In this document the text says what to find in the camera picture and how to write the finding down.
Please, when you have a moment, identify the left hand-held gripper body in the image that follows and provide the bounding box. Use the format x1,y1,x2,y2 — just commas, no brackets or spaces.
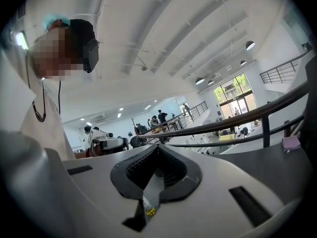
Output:
90,135,129,158

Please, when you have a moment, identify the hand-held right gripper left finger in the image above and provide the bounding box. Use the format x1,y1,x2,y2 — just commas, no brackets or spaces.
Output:
0,131,159,238

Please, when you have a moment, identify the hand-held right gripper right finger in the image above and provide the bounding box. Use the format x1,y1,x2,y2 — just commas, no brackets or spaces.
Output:
143,144,302,238

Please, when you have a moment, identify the cream sweatshirt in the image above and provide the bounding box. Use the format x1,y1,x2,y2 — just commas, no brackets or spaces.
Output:
0,48,76,161

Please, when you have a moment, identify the grey stair railing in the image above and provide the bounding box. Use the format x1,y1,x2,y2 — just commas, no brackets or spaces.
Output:
170,101,209,131

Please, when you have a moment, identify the curved black handrail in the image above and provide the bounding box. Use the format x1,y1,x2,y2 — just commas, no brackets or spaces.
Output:
137,79,313,150

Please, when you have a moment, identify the pink cloth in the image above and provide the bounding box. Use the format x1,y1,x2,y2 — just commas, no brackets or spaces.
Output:
281,135,302,153

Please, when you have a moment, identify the large glass entrance door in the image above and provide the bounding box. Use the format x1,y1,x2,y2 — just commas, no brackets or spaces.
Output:
212,72,256,114

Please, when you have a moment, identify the person's head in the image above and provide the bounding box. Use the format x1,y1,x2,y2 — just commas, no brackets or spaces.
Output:
29,27,86,80

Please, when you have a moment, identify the black jacket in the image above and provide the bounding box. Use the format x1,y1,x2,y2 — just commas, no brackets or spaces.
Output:
299,56,317,158

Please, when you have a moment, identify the grey balcony railing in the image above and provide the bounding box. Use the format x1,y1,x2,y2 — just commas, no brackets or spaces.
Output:
259,58,299,84

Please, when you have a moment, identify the teal hair scrunchie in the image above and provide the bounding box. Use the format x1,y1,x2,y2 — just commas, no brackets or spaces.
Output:
42,13,71,31

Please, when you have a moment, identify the thin black headset cable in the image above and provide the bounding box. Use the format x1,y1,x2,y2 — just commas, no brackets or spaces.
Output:
57,79,62,115

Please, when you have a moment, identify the black beaded necklace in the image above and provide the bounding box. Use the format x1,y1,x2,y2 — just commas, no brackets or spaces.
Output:
26,53,48,123

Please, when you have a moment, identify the black head-mounted camera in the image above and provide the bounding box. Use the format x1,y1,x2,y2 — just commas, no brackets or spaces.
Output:
83,38,100,74

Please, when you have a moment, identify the bright wall light panel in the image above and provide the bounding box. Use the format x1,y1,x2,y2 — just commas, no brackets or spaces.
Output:
9,31,29,50

